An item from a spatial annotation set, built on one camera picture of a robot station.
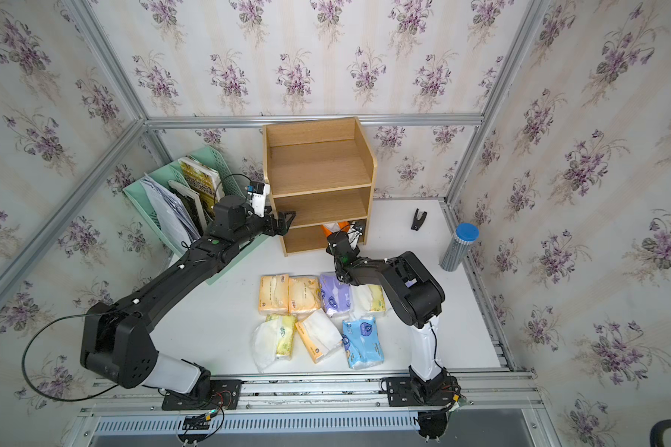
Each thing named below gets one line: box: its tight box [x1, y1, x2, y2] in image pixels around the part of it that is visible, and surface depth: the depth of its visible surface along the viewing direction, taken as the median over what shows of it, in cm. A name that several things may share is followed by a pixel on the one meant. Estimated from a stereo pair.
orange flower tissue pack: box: [295, 308, 344, 365], surface depth 81 cm
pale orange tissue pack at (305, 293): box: [287, 274, 322, 315], surface depth 88 cm
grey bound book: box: [167, 179, 208, 235], surface depth 97 cm
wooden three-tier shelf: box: [262, 116, 379, 258], surface depth 92 cm
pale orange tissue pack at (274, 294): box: [258, 273, 290, 315], surface depth 89 cm
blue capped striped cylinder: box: [439, 222, 480, 272], surface depth 90 cm
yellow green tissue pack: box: [251, 314, 297, 373], surface depth 80 cm
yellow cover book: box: [178, 156, 225, 220], surface depth 97 cm
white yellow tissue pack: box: [349, 284, 388, 318], surface depth 86 cm
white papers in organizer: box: [139, 177, 202, 252], surface depth 87 cm
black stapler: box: [410, 207, 428, 231], surface depth 113 cm
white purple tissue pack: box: [319, 270, 352, 317], surface depth 88 cm
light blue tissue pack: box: [342, 315, 384, 370], surface depth 80 cm
